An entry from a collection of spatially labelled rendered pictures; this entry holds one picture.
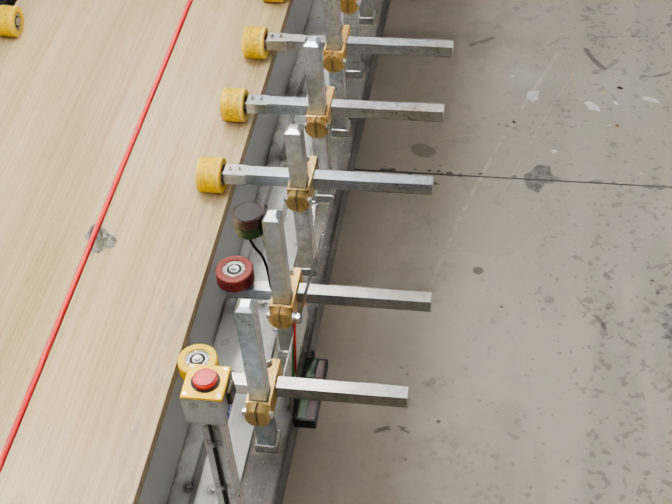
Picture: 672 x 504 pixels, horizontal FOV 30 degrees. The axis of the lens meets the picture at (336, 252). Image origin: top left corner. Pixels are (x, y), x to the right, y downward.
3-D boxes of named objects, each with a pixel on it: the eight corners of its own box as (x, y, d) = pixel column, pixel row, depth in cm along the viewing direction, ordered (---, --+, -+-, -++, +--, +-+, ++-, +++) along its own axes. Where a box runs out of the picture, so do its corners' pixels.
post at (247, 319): (280, 453, 261) (256, 296, 227) (277, 467, 259) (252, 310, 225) (264, 451, 262) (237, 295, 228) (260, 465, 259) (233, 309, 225)
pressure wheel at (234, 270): (261, 291, 273) (256, 254, 265) (254, 318, 268) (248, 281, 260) (225, 289, 274) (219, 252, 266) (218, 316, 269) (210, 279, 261)
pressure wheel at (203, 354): (209, 372, 258) (201, 335, 250) (232, 394, 253) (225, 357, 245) (177, 392, 255) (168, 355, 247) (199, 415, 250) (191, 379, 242)
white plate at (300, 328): (309, 317, 280) (306, 286, 273) (289, 409, 262) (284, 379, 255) (307, 317, 280) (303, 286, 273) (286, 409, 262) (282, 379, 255)
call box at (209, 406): (236, 395, 209) (231, 365, 203) (227, 429, 204) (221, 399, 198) (196, 392, 210) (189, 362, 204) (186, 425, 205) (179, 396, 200)
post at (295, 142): (319, 280, 296) (303, 121, 262) (316, 290, 293) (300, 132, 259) (304, 279, 296) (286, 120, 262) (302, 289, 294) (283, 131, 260)
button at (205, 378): (220, 374, 203) (219, 368, 202) (215, 394, 200) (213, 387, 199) (196, 373, 204) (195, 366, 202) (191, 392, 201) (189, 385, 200)
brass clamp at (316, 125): (338, 103, 298) (337, 86, 295) (329, 139, 289) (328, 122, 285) (312, 101, 299) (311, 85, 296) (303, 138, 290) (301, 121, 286)
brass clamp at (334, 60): (353, 41, 316) (352, 24, 312) (345, 73, 306) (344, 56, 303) (329, 40, 317) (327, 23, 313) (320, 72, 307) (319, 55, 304)
